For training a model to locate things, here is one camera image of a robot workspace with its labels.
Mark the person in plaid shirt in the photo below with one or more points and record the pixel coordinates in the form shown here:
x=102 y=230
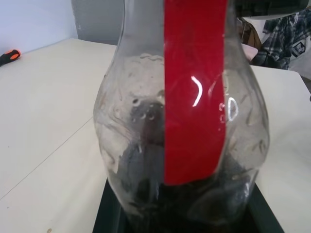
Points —
x=281 y=36

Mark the orange and black screwdriver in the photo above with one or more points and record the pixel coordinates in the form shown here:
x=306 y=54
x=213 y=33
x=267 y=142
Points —
x=9 y=56

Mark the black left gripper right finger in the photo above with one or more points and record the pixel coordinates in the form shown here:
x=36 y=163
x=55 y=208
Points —
x=264 y=216

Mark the clear bottle with red label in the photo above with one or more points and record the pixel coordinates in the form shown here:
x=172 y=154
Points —
x=194 y=72

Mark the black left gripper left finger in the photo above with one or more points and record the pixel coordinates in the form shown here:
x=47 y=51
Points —
x=107 y=213

